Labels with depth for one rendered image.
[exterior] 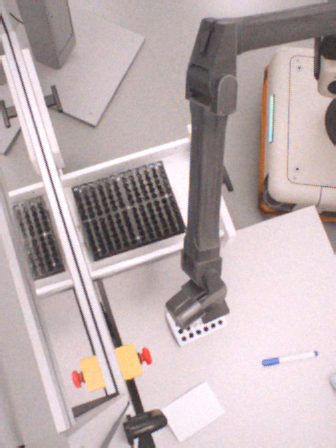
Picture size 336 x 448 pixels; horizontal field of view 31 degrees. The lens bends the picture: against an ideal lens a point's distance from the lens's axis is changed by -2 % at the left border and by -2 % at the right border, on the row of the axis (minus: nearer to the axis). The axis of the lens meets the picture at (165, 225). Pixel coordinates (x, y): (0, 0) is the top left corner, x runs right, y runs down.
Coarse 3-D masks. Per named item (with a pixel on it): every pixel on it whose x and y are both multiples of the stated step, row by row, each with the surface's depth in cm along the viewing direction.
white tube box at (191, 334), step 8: (168, 320) 144; (216, 320) 143; (224, 320) 143; (176, 328) 142; (192, 328) 142; (200, 328) 142; (208, 328) 142; (216, 328) 142; (176, 336) 142; (184, 336) 142; (192, 336) 145; (200, 336) 142; (184, 344) 141
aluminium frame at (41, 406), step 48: (0, 0) 128; (48, 144) 132; (0, 192) 26; (0, 240) 24; (0, 288) 24; (0, 336) 23; (48, 336) 27; (0, 384) 24; (48, 384) 23; (0, 432) 23; (48, 432) 23; (96, 432) 34
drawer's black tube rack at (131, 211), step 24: (96, 192) 139; (120, 192) 139; (144, 192) 143; (168, 192) 143; (96, 216) 138; (120, 216) 138; (144, 216) 138; (168, 216) 139; (96, 240) 136; (120, 240) 136; (144, 240) 140
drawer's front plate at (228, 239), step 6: (186, 126) 142; (186, 132) 145; (222, 198) 137; (222, 204) 137; (222, 210) 136; (222, 216) 136; (228, 216) 136; (222, 222) 137; (228, 222) 136; (222, 228) 139; (228, 228) 135; (234, 228) 135; (228, 234) 135; (234, 234) 135; (222, 240) 143; (228, 240) 137; (222, 246) 145
